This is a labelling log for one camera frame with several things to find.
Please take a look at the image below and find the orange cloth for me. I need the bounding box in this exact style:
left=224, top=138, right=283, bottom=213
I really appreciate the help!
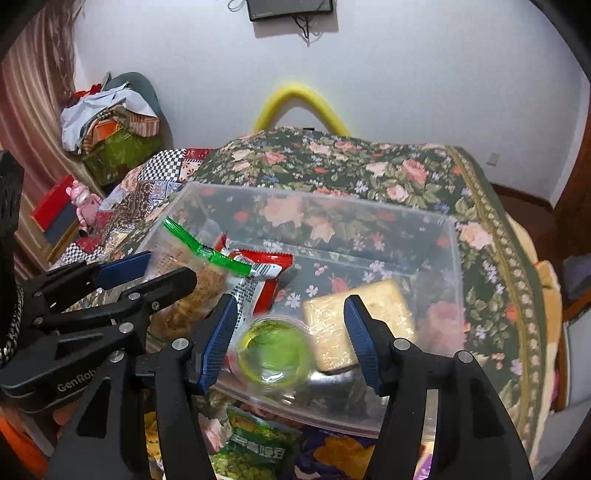
left=0, top=418, right=47, bottom=478

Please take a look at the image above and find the small black monitor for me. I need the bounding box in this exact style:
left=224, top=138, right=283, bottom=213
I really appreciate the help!
left=246, top=0, right=335, bottom=22

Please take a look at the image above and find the dark floral blanket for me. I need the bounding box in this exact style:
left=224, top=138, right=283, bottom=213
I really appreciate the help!
left=92, top=127, right=550, bottom=480

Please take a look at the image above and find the green pea packet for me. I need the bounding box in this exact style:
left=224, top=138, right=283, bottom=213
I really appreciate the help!
left=210, top=406, right=303, bottom=480

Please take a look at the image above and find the clear plastic container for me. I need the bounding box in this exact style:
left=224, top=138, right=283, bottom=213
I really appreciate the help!
left=139, top=181, right=465, bottom=437

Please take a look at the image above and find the yellow foam tube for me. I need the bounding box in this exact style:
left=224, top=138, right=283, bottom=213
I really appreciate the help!
left=253, top=76, right=348, bottom=137

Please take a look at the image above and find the green jelly cup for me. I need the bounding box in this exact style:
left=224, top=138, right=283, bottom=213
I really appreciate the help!
left=235, top=316, right=315, bottom=386

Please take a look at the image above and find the square cracker packet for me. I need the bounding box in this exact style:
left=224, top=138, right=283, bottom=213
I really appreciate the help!
left=302, top=280, right=419, bottom=372

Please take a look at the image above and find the black monitor cable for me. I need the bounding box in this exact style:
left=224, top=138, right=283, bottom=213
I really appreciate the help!
left=295, top=16, right=324, bottom=46

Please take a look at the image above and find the red box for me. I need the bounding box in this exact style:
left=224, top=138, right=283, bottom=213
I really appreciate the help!
left=31, top=174, right=77, bottom=232

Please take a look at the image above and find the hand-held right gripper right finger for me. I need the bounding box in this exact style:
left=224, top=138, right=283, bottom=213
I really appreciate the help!
left=343, top=294, right=532, bottom=480

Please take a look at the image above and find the purple chip packet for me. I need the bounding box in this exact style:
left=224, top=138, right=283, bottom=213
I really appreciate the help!
left=295, top=429, right=384, bottom=480

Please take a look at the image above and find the red snack packet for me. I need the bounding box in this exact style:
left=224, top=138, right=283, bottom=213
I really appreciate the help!
left=215, top=235, right=294, bottom=319

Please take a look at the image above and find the pink toy rabbit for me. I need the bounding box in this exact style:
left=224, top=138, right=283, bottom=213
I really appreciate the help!
left=67, top=180, right=105, bottom=227

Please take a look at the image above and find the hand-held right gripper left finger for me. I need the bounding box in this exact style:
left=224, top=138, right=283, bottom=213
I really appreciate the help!
left=44, top=293, right=238, bottom=480

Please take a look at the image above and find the clear green-sealed snack packet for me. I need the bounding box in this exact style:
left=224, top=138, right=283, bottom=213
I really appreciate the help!
left=150, top=217, right=252, bottom=342

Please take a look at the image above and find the orange snack packet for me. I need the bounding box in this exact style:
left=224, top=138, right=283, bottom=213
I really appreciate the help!
left=144, top=411, right=162, bottom=467

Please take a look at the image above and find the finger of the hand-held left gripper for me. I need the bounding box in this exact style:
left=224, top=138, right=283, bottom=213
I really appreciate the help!
left=28, top=267, right=198, bottom=356
left=21, top=251, right=153, bottom=315

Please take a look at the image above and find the patchwork quilt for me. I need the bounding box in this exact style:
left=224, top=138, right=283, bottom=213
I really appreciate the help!
left=51, top=148, right=218, bottom=273

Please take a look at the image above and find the grey-green chair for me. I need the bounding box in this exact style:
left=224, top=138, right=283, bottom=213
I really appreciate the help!
left=104, top=71, right=162, bottom=139

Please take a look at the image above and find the white cloth pile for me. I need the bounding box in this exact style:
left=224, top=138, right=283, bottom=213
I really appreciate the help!
left=60, top=88, right=158, bottom=151

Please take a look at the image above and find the striped brown curtain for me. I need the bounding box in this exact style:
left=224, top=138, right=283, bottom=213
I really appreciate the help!
left=0, top=14, right=88, bottom=278

